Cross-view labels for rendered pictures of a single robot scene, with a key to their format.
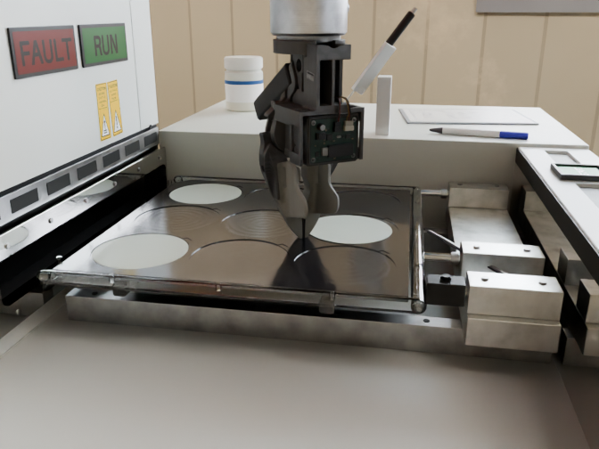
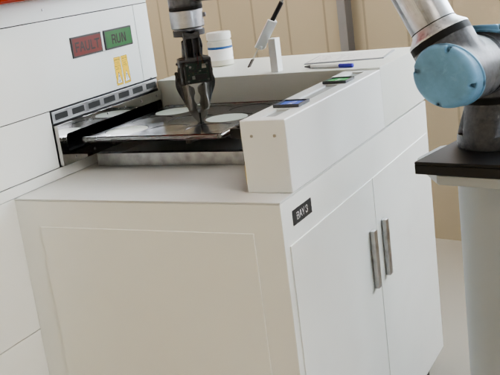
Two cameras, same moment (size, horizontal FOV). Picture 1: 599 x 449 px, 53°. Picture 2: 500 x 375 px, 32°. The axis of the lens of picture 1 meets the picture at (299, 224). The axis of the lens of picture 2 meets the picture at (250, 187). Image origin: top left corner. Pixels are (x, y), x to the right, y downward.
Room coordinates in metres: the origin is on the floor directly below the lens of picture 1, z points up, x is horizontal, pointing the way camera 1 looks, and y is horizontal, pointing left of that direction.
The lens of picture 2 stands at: (-1.22, -0.72, 1.25)
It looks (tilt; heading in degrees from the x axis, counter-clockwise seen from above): 15 degrees down; 18
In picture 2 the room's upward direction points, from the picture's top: 7 degrees counter-clockwise
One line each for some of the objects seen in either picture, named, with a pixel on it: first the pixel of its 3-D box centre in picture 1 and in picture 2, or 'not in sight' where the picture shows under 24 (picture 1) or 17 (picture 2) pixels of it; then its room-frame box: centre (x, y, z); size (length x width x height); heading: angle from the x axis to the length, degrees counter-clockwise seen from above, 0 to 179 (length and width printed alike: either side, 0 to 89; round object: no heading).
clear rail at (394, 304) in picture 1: (221, 290); (149, 138); (0.51, 0.07, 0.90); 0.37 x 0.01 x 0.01; 80
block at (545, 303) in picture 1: (512, 294); not in sight; (0.50, -0.19, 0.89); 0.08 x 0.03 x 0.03; 80
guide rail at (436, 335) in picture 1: (294, 322); (190, 157); (0.56, 0.00, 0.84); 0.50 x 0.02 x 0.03; 80
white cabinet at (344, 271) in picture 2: not in sight; (268, 300); (0.74, -0.07, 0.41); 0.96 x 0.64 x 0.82; 170
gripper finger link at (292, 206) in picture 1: (296, 203); (192, 104); (0.61, 0.00, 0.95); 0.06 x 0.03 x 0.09; 26
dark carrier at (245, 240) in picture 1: (263, 224); (190, 120); (0.69, 0.04, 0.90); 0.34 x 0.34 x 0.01; 80
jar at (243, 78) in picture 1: (243, 83); (219, 48); (1.14, 0.10, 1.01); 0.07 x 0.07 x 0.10
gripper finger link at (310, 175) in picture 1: (322, 200); (205, 102); (0.63, -0.02, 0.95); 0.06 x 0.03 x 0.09; 26
